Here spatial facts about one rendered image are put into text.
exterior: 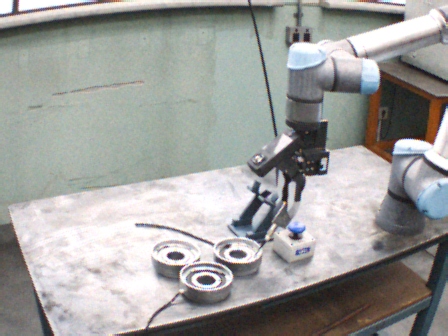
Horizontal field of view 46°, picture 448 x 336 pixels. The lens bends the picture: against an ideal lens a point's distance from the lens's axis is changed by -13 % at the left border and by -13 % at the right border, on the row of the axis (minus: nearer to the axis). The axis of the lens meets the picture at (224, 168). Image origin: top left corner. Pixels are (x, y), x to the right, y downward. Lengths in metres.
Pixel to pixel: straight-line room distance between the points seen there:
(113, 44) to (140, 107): 0.37
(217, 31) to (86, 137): 0.82
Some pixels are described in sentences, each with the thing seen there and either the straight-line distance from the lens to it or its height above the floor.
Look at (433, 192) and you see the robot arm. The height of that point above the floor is 0.99.
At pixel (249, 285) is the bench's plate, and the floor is 0.80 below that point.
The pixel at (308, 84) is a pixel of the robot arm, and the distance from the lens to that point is 1.14.
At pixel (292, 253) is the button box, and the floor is 0.83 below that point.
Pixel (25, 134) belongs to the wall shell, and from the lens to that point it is 2.73.
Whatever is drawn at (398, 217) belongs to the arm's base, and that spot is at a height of 0.85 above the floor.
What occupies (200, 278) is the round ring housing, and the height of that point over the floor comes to 0.82.
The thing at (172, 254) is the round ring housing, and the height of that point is 0.82.
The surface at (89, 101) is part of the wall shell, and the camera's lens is 2.76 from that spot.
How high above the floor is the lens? 1.52
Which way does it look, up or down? 24 degrees down
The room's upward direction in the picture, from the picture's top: 3 degrees clockwise
